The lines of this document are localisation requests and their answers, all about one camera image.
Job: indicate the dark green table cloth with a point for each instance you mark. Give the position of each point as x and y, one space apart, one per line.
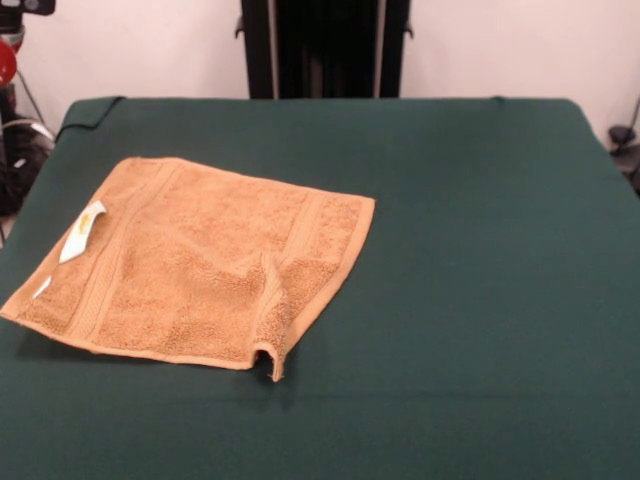
450 300

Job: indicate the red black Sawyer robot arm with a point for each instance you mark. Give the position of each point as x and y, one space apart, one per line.
20 7

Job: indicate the small black wall device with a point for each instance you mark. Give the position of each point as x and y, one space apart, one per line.
7 97

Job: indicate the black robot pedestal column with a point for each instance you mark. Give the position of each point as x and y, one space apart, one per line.
325 50

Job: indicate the tan terry towel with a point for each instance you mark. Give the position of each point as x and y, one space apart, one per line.
200 250

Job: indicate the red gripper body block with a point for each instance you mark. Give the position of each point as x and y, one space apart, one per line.
6 62

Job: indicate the black power adapter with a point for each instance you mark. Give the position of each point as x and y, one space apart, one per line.
620 135

